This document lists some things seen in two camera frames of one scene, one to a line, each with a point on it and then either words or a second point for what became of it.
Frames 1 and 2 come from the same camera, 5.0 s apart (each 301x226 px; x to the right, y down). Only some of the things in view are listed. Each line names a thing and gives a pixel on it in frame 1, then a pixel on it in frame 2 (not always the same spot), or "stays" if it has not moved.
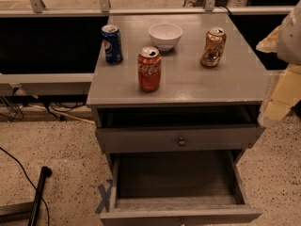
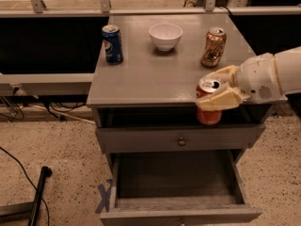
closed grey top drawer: (186, 138) stays
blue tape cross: (105, 201) stays
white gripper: (290, 41) -> (256, 77)
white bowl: (166, 36) stays
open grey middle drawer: (178, 187) stays
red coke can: (150, 69) -> (208, 117)
